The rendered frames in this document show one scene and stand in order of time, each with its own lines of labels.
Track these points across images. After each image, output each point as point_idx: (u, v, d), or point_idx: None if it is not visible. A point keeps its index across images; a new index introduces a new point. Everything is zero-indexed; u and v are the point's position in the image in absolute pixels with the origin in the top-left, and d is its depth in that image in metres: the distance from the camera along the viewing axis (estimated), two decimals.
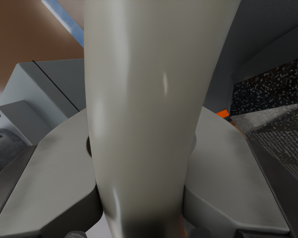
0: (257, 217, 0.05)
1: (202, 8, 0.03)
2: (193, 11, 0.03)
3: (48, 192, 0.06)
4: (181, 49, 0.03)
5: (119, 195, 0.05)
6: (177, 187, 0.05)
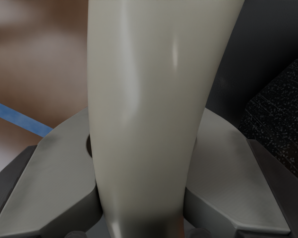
0: (258, 217, 0.05)
1: (209, 6, 0.03)
2: (200, 9, 0.03)
3: (48, 192, 0.06)
4: (188, 47, 0.03)
5: (121, 196, 0.05)
6: (179, 188, 0.05)
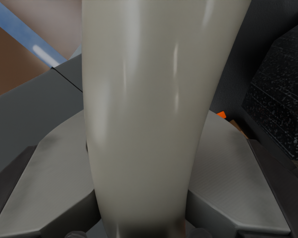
0: (258, 217, 0.05)
1: (215, 5, 0.03)
2: (205, 8, 0.03)
3: (48, 193, 0.06)
4: (191, 51, 0.03)
5: (120, 206, 0.05)
6: (181, 195, 0.05)
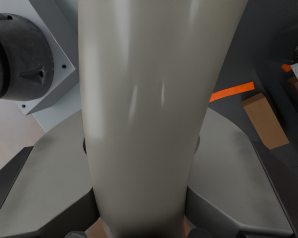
0: (260, 218, 0.05)
1: (208, 4, 0.03)
2: (198, 7, 0.03)
3: (45, 193, 0.06)
4: (185, 50, 0.03)
5: (117, 205, 0.05)
6: (179, 196, 0.05)
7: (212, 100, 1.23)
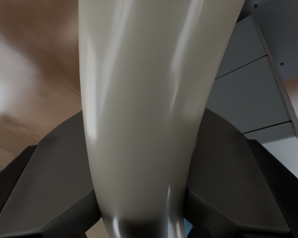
0: (258, 217, 0.05)
1: None
2: None
3: (47, 192, 0.06)
4: None
5: None
6: None
7: None
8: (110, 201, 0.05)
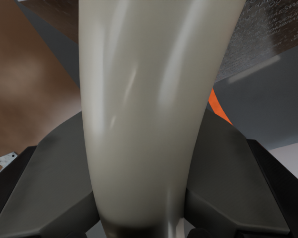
0: (257, 217, 0.05)
1: None
2: None
3: (47, 193, 0.06)
4: None
5: None
6: None
7: None
8: (109, 204, 0.05)
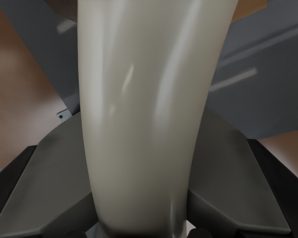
0: (258, 217, 0.05)
1: None
2: None
3: (48, 192, 0.06)
4: None
5: None
6: None
7: None
8: (110, 204, 0.05)
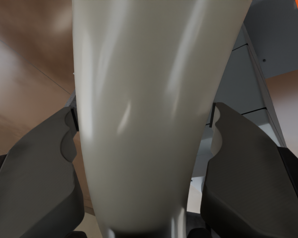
0: (281, 228, 0.05)
1: None
2: None
3: (24, 200, 0.06)
4: None
5: None
6: None
7: None
8: (108, 212, 0.05)
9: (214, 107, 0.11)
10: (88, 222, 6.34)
